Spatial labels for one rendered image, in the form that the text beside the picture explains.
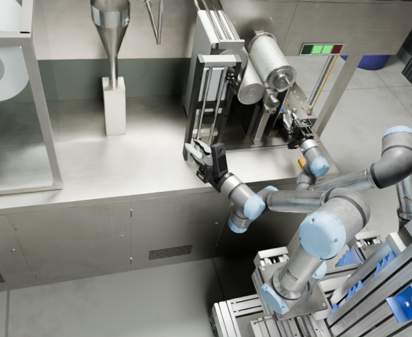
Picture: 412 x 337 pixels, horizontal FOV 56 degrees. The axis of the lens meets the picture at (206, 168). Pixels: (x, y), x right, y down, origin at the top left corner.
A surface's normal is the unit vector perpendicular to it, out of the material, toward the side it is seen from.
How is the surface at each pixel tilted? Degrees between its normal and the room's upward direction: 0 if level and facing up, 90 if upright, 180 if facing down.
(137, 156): 0
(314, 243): 82
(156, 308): 0
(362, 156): 0
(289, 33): 90
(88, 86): 90
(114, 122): 90
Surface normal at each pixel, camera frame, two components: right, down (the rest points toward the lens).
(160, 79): 0.24, 0.76
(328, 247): -0.72, 0.34
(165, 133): 0.14, -0.64
